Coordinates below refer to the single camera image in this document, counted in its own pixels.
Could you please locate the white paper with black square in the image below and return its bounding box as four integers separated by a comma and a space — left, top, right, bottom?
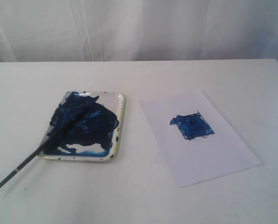
139, 91, 260, 188

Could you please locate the black paintbrush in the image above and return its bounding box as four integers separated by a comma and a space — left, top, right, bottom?
0, 107, 89, 189

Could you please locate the white tray with blue paint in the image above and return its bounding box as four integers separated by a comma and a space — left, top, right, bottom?
37, 91, 127, 162

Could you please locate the white backdrop curtain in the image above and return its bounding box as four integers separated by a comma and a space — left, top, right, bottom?
0, 0, 278, 62

